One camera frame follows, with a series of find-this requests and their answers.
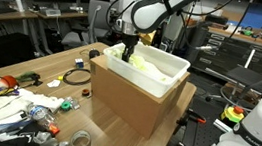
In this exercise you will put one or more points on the green tape roll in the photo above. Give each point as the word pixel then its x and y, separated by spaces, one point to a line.
pixel 62 106

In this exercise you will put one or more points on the crumpled plastic bags pile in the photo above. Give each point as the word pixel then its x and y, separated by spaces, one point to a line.
pixel 5 108

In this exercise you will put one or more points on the clear plastic water bottle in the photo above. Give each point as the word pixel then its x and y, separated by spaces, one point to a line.
pixel 40 114

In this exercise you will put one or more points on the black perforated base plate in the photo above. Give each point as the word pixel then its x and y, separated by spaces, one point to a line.
pixel 203 139

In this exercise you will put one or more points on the small black round speaker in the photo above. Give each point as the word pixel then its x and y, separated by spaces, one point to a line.
pixel 94 54

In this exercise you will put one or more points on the black box under desk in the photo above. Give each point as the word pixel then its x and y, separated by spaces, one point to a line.
pixel 9 49

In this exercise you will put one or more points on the long wooden desk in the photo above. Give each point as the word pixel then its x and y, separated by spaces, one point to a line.
pixel 3 15

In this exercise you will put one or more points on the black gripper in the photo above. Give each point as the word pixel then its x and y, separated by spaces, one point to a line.
pixel 130 40

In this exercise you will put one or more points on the black drawer cabinet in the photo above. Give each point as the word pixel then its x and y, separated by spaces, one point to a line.
pixel 227 51

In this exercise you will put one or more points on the yellow red emergency stop button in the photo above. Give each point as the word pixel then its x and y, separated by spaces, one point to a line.
pixel 233 115

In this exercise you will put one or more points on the Rubik's cube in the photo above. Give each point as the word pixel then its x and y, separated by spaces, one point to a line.
pixel 79 63

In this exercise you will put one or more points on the silver aluminum bar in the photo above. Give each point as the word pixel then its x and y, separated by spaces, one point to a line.
pixel 223 126

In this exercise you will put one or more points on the pale yellow-green towel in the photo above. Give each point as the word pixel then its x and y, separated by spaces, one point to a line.
pixel 138 64

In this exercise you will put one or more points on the small brown tape roll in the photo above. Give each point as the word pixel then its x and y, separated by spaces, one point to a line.
pixel 83 92

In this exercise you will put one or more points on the crumpled silver plastic wrap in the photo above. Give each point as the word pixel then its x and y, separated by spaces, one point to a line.
pixel 45 139

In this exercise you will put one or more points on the gray desktop device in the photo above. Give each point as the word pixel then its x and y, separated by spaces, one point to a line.
pixel 50 12

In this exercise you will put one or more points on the small yellow block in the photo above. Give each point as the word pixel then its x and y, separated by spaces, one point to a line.
pixel 60 78

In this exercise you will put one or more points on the white paper scrap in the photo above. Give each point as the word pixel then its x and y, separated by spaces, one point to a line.
pixel 54 83

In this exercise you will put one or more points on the yellow wrist camera mount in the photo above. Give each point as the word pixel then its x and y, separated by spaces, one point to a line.
pixel 147 38

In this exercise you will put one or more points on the green black hand tool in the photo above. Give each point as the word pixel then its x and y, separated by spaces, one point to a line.
pixel 26 76

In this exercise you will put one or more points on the brown cardboard box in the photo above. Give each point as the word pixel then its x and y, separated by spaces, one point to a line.
pixel 124 102

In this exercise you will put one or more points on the red orange round object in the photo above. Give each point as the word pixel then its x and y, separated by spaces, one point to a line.
pixel 10 81

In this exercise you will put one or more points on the white plastic container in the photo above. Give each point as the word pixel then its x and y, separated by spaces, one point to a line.
pixel 156 84

